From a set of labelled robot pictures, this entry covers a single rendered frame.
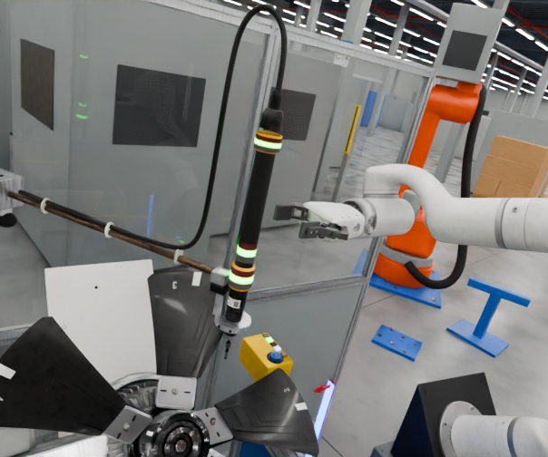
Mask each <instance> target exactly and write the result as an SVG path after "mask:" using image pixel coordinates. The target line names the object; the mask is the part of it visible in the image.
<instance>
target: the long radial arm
mask: <svg viewBox="0 0 548 457"><path fill-rule="evenodd" d="M107 443H108V439H107V436H105V435H103V434H101V435H100V436H92V435H87V434H80V433H74V434H71V435H67V436H65V437H61V438H58V439H55V440H51V441H49V442H43V443H40V444H37V445H36V447H35V448H34V449H32V450H31V451H30V452H24V453H21V454H17V455H15V456H12V457H109V453H107V451H108V446H106V444H107Z"/></svg>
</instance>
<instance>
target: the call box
mask: <svg viewBox="0 0 548 457"><path fill-rule="evenodd" d="M267 334H268V333H267ZM268 335H269V334H268ZM269 337H271V336H270V335H269ZM271 338H272V337H271ZM272 340H273V342H275V341H274V339H273V338H272ZM270 343H271V342H268V341H267V340H266V338H264V336H263V335H262V334H260V335H253V336H248V337H244V338H243V339H242V344H241V349H240V356H239V360H240V361H241V363H242V364H243V365H244V367H245V368H246V369H247V371H248V372H249V373H250V375H251V376H252V377H253V379H254V380H255V381H256V382H257V381H258V380H259V379H261V378H263V377H264V376H266V375H267V374H269V373H271V372H273V371H274V370H276V369H277V368H280V369H283V370H284V371H285V372H286V373H287V375H288V376H289V375H290V371H291V367H292V365H293V361H292V360H291V358H290V357H289V356H286V357H283V356H282V358H281V361H279V362H274V361H272V360H270V359H269V353H271V352H277V351H276V350H275V349H274V347H275V346H273V347H272V346H271V344H270ZM275 343H276V342H275ZM276 344H277V343H276ZM277 346H279V345H278V344H277ZM279 347H280V346H279ZM280 349H281V350H280V351H278V352H279V353H283V352H284V351H283V350H282V348H281V347H280Z"/></svg>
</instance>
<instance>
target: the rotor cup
mask: <svg viewBox="0 0 548 457"><path fill-rule="evenodd" d="M155 405H156V404H151V405H149V406H147V407H145V408H144V409H142V410H143V411H145V412H147V413H150V414H153V415H154V417H153V419H152V421H151V422H150V423H149V424H148V426H147V427H146V428H145V429H144V430H143V431H142V432H141V433H140V435H139V436H138V437H137V438H136V439H135V440H134V441H133V442H132V443H130V444H125V454H126V457H208V454H209V450H210V434H209V431H208V428H207V426H206V424H205V423H204V421H203V420H202V419H201V418H200V417H199V416H198V415H196V414H194V413H189V412H182V411H186V410H182V409H171V408H161V407H155ZM178 410H181V411H178ZM148 431H150V432H153V434H152V436H150V435H147V432H148ZM180 440H184V441H185V442H186V449H185V450H184V451H183V452H177V450H176V443H177V442H178V441H180Z"/></svg>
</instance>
